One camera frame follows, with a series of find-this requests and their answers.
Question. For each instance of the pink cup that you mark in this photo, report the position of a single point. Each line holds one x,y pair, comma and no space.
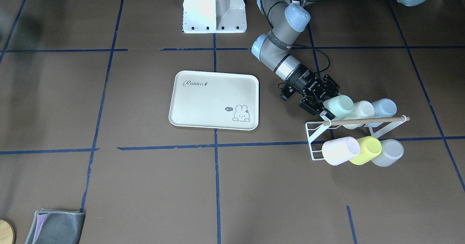
340,150

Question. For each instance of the folded grey cloth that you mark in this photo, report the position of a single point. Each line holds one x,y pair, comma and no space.
53,226

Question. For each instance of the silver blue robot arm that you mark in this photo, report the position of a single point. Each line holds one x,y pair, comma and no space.
287,19

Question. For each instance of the wooden mug tree stand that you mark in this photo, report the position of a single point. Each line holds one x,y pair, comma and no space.
7,233

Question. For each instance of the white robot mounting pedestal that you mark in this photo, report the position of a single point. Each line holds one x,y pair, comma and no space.
214,16

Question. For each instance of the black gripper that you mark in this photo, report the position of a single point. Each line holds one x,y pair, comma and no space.
303,81

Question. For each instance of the cream cup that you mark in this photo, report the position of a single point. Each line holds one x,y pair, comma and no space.
361,110

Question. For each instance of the white wire cup rack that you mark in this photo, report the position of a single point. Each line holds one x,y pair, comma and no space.
377,127

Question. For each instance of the green cup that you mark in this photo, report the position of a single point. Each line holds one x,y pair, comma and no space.
340,106

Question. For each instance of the yellow cup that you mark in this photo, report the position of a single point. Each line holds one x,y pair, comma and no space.
370,147

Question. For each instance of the grey cup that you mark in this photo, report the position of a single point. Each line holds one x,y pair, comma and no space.
392,150

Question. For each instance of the beige rabbit tray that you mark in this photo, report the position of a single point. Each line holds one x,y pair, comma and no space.
215,100

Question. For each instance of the blue cup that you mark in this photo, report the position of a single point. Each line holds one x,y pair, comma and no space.
384,108

